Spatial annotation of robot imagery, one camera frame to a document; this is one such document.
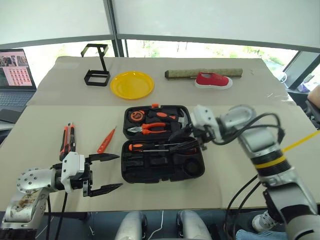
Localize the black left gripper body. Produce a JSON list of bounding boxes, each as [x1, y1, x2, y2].
[[70, 156, 95, 198]]

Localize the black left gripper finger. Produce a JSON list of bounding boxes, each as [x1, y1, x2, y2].
[[88, 183, 124, 198], [87, 153, 121, 164]]

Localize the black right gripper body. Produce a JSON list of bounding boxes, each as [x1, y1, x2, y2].
[[191, 125, 214, 152]]

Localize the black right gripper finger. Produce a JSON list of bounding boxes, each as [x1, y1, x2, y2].
[[168, 124, 195, 142], [169, 139, 201, 154]]

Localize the orange voltage tester pen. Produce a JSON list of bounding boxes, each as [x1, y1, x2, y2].
[[96, 125, 118, 154]]

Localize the black plastic tool case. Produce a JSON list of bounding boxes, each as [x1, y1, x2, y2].
[[120, 103, 206, 185]]

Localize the orange black utility knife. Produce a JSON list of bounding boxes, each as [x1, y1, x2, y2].
[[59, 122, 77, 162]]

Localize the orange black screwdriver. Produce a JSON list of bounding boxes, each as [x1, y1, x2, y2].
[[127, 142, 176, 153]]

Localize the silver rounded shell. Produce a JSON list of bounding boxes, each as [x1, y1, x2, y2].
[[176, 210, 212, 240], [114, 211, 148, 240]]

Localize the orange black tape measure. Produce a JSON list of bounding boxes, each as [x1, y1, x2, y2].
[[129, 109, 149, 124]]

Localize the red canvas shoe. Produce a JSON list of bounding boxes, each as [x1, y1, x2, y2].
[[194, 71, 234, 90]]

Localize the long brown square bar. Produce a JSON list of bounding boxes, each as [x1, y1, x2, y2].
[[164, 68, 244, 82]]

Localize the yellow plastic plate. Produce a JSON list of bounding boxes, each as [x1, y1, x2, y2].
[[110, 71, 155, 101]]

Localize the white grey sneaker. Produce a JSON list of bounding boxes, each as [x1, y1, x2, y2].
[[251, 209, 276, 233]]

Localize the blue jeans leg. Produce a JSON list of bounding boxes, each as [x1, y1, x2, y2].
[[235, 228, 289, 240]]

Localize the dark computer monitor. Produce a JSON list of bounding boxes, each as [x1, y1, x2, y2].
[[282, 51, 320, 90]]

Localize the open laptop computer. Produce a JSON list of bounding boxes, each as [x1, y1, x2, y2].
[[0, 48, 38, 113]]

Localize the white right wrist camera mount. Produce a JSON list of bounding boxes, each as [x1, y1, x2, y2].
[[191, 104, 222, 141]]

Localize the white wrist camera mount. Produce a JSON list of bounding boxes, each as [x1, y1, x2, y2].
[[60, 151, 86, 194], [191, 104, 222, 141]]

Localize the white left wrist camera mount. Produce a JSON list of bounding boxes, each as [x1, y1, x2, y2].
[[60, 151, 86, 194]]

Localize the orange black handled hammer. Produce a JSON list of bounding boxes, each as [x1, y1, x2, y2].
[[147, 109, 191, 126]]

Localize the orange handled pliers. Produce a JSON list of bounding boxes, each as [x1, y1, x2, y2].
[[127, 122, 168, 136]]

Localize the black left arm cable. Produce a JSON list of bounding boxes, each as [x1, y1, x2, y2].
[[46, 163, 70, 240]]

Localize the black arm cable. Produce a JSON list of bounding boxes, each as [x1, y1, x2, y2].
[[46, 163, 70, 240], [208, 112, 287, 240]]

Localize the thin white cable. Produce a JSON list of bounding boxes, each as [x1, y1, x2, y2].
[[149, 211, 165, 240]]

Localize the black wire frame stand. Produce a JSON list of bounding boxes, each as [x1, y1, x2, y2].
[[80, 43, 112, 87]]

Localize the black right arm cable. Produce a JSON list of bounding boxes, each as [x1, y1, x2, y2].
[[208, 112, 287, 240]]

